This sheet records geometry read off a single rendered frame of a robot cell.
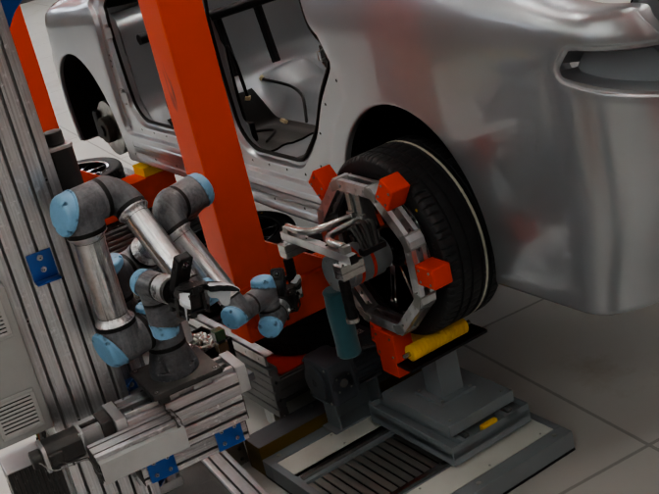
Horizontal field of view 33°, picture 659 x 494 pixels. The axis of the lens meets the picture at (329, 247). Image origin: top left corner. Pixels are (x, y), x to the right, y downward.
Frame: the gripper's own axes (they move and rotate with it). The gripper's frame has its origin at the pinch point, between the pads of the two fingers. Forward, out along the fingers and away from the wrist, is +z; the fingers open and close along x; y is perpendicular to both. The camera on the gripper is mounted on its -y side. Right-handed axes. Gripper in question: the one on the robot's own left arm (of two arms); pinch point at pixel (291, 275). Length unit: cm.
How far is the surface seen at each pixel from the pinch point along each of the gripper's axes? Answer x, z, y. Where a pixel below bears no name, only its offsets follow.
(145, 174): -127, 186, 13
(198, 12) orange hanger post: -16, 22, -90
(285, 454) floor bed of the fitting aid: -22, 6, 75
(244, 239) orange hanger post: -20.2, 18.7, -8.2
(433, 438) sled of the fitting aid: 37, -5, 66
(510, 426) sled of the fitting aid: 63, 7, 71
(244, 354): -40, 38, 48
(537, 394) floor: 70, 47, 83
